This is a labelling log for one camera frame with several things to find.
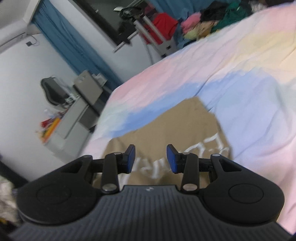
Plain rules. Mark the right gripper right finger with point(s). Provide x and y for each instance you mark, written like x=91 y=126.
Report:
x=190 y=165

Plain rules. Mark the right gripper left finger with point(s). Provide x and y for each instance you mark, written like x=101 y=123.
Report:
x=111 y=166

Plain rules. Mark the tan beige garment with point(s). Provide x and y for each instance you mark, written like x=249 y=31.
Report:
x=185 y=124

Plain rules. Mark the white drawer dresser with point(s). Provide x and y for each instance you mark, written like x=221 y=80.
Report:
x=72 y=132

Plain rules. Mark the colourful clutter on dresser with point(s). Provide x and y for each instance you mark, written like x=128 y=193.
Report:
x=48 y=126

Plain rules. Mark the grey backed chair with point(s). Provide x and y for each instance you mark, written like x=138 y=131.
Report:
x=92 y=90

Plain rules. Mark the black bag on dresser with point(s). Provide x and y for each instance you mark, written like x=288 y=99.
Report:
x=54 y=93

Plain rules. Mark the pastel multicolour bed sheet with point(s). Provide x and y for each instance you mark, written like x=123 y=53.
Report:
x=244 y=74

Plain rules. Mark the yellow beige garment in pile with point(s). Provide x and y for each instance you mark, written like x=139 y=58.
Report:
x=201 y=30

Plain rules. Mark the red garment on rack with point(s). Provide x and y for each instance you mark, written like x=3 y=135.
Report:
x=165 y=24

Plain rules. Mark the pink garment in pile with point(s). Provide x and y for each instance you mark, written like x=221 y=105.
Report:
x=190 y=22

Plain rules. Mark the dark glass window door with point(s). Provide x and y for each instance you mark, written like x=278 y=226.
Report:
x=103 y=14

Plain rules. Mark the blue curtain left panel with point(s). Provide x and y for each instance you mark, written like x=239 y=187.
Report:
x=74 y=49

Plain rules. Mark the blue curtain panel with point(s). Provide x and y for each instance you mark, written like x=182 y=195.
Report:
x=175 y=6
x=74 y=49

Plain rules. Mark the black garment in pile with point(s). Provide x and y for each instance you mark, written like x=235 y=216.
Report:
x=216 y=11

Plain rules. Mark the blue curtain right panel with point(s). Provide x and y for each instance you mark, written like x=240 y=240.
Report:
x=175 y=6

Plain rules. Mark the green garment in pile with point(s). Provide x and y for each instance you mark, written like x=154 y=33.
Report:
x=236 y=11

